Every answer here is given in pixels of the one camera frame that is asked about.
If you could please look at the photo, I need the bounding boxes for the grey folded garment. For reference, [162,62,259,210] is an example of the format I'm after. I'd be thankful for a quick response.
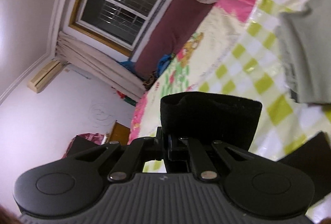
[275,0,330,104]

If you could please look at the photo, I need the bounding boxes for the wall air conditioner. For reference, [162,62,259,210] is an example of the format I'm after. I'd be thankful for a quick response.
[27,60,64,93]

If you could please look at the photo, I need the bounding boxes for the green checkered floral bedsheet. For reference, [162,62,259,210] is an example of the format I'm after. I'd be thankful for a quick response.
[129,0,330,161]

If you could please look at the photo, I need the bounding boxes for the black pants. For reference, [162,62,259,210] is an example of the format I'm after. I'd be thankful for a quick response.
[159,92,263,174]

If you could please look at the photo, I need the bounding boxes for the blue cloth on bench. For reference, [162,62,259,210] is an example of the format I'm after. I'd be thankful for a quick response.
[119,53,176,77]

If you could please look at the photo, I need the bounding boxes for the beige curtain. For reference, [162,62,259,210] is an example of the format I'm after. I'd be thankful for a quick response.
[55,31,145,101]

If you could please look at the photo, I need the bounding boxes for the window with metal bars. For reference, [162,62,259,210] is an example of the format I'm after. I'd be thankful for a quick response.
[68,0,172,60]

